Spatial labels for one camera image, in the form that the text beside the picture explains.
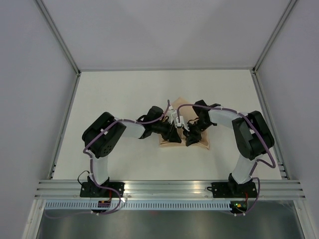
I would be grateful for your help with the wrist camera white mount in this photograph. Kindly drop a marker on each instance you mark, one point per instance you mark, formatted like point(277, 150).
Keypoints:
point(179, 122)
point(172, 115)

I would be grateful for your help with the aluminium frame post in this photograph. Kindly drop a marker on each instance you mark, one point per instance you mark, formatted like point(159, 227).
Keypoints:
point(275, 33)
point(57, 35)

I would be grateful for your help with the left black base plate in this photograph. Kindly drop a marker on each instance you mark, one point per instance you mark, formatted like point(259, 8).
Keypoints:
point(90, 190)

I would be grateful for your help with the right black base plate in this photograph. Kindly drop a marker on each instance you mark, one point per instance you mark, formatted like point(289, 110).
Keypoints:
point(230, 190)

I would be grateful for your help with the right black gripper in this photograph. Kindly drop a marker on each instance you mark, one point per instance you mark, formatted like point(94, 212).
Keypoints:
point(191, 138)

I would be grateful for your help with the white slotted cable duct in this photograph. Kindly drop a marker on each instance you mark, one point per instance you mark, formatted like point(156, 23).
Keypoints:
point(140, 205)

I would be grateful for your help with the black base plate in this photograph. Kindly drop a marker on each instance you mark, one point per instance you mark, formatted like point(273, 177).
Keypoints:
point(230, 190)
point(90, 190)

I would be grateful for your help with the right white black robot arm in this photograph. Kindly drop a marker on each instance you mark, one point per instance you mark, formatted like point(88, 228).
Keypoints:
point(253, 138)

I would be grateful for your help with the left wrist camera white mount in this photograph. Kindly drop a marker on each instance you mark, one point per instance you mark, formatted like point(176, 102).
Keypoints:
point(172, 115)

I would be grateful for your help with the aluminium frame left post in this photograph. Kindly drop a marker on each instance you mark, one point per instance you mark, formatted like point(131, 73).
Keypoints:
point(57, 35)

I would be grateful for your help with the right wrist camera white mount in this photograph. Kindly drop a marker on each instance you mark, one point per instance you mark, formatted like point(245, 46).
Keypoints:
point(179, 122)

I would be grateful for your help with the aluminium frame right post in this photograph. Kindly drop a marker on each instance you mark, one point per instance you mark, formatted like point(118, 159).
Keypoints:
point(275, 33)

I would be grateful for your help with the aluminium front rail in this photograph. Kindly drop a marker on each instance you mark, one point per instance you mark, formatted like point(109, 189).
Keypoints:
point(169, 190)

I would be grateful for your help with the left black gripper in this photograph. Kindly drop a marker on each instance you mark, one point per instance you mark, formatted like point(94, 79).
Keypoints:
point(171, 135)

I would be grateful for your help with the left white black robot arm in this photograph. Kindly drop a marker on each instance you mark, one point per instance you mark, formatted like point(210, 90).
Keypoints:
point(101, 137)

